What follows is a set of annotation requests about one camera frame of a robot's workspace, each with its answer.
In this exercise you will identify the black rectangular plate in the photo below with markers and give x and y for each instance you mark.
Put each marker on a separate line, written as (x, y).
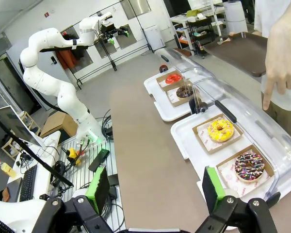
(99, 159)

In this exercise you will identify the person in white shirt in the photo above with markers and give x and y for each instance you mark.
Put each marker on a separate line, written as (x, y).
(288, 103)

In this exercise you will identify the brown serving tray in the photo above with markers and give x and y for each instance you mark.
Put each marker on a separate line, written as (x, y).
(237, 53)

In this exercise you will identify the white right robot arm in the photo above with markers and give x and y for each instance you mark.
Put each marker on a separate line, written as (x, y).
(19, 211)

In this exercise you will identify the pink sprinkled donut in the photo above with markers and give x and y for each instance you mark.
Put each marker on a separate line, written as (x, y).
(269, 168)

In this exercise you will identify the yellow glazed donut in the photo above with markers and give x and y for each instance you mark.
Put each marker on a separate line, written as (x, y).
(213, 134)

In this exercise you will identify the chocolate donut with nuts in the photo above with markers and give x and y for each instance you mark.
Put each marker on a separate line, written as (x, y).
(180, 93)

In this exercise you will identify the clear plastic display cover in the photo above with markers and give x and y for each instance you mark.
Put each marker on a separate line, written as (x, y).
(184, 63)
(257, 116)

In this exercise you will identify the black computer keyboard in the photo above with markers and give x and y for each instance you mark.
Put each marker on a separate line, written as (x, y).
(27, 184)

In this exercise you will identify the black metal bar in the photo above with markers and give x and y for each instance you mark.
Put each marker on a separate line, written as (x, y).
(42, 159)

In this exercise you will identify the white cabinet box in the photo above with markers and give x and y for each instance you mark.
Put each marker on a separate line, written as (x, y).
(154, 36)

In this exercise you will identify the black metal clothes rack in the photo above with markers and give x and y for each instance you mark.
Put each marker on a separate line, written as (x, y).
(110, 60)

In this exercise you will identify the aluminium slotted mounting table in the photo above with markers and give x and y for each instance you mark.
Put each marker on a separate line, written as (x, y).
(87, 174)

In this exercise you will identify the white shelving unit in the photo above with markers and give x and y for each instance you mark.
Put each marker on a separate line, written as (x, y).
(178, 19)

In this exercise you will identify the white cylindrical bin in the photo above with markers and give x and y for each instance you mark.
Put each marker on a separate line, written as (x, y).
(235, 14)

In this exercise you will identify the yellow donut in box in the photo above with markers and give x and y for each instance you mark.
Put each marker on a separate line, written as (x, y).
(223, 148)

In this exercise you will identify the chocolate donut in box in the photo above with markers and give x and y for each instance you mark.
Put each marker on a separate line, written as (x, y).
(182, 103)

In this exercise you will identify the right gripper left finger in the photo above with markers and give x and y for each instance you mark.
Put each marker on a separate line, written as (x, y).
(100, 189)

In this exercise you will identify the red glazed donut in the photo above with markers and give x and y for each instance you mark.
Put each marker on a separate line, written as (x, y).
(168, 80)

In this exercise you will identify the orange jacket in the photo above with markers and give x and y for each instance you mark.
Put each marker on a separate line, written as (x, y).
(65, 59)

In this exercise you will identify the brown cardboard box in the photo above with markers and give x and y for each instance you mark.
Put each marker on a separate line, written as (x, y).
(58, 123)

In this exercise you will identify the yellow drink bottle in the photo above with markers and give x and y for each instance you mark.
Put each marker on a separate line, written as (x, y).
(7, 170)

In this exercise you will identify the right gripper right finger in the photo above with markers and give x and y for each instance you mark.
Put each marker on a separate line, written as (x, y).
(209, 187)

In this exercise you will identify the yellow emergency stop box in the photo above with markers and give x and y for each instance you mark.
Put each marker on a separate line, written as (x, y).
(74, 154)

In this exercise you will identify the person's right hand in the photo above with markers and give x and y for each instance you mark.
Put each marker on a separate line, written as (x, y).
(232, 34)

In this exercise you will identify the chocolate donut colourful sprinkles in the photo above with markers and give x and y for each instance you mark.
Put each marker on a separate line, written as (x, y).
(242, 174)

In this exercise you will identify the person's left hand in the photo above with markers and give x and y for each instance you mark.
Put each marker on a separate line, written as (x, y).
(281, 60)

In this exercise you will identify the white desk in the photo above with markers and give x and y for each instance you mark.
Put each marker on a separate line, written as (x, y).
(41, 179)

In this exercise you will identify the white printed paper liner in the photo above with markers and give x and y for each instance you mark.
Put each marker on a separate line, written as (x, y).
(163, 84)
(172, 97)
(229, 174)
(208, 143)

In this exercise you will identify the flat computer monitor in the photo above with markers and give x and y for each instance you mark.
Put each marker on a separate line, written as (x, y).
(17, 123)

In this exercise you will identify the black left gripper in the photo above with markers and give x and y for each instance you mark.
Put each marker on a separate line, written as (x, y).
(109, 31)

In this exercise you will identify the white display case tray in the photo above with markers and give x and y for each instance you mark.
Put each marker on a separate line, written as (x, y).
(165, 109)
(184, 136)

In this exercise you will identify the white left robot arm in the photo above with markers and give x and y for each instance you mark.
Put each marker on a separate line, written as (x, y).
(46, 82)

